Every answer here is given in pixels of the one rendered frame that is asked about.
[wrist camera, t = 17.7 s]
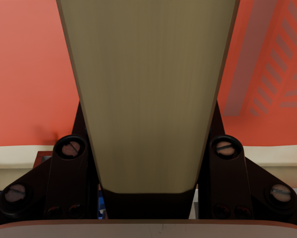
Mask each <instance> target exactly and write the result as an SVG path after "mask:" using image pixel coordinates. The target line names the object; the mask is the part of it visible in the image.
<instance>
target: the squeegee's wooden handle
mask: <svg viewBox="0 0 297 238"><path fill-rule="evenodd" d="M56 3H57V7H58V12H59V15H60V20H61V25H62V28H63V33H64V37H65V41H66V45H67V49H68V53H69V57H70V62H71V66H72V70H73V75H74V78H75V83H76V87H77V91H78V95H79V100H80V104H81V108H82V112H83V116H84V120H85V124H86V128H87V134H88V138H89V141H90V146H91V150H92V154H93V158H94V162H95V166H96V171H97V175H98V179H99V183H100V187H101V191H102V196H103V200H104V204H105V209H106V213H107V217H108V219H189V216H190V212H191V207H192V202H193V198H194V194H195V190H196V186H197V182H198V178H199V173H200V170H201V164H202V160H203V156H204V152H205V148H206V144H207V140H208V136H209V131H210V126H211V122H212V118H213V114H214V110H215V106H216V102H217V97H218V93H219V88H220V84H221V80H222V76H223V72H224V68H225V63H226V60H227V54H228V50H229V46H230V42H231V38H232V34H233V30H234V26H235V21H236V16H237V12H238V8H239V4H240V0H56Z"/></svg>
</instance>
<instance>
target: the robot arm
mask: <svg viewBox="0 0 297 238"><path fill-rule="evenodd" d="M197 184H198V219H98V210H99V179H98V175H97V171H96V166H95V162H94V158H93V154H92V150H91V146H90V141H89V138H88V134H87V128H86V124H85V120H84V116H83V112H82V108H81V104H80V101H79V104H78V109H77V113H76V116H75V121H74V125H73V129H72V133H71V135H67V136H64V137H62V138H61V139H59V140H58V141H57V142H56V143H55V145H54V147H53V151H52V157H50V158H49V159H47V160H45V161H44V162H42V163H41V164H39V165H38V166H36V167H35V168H33V169H32V170H30V171H29V172H28V173H26V174H24V175H23V176H21V177H20V178H18V179H17V180H15V181H14V182H12V183H11V184H9V185H8V186H6V187H5V188H4V189H3V190H2V192H1V193H0V238H297V194H296V192H295V191H294V190H293V189H292V188H291V187H290V186H289V185H287V184H286V183H284V182H283V181H281V180H280V179H278V178H277V177H275V176H274V175H272V174H271V173H269V172H268V171H266V170H265V169H263V168H262V167H260V166H259V165H257V164H256V163H254V162H253V161H251V160H250V159H248V158H247V157H245V153H244V148H243V145H242V144H241V142H240V141H239V140H238V139H236V138H235V137H233V136H230V135H226V134H225V130H224V126H223V122H222V118H221V114H220V110H219V106H218V101H217V102H216V106H215V110H214V114H213V118H212V122H211V126H210V131H209V136H208V140H207V144H206V148H205V152H204V156H203V160H202V164H201V170H200V173H199V178H198V182H197Z"/></svg>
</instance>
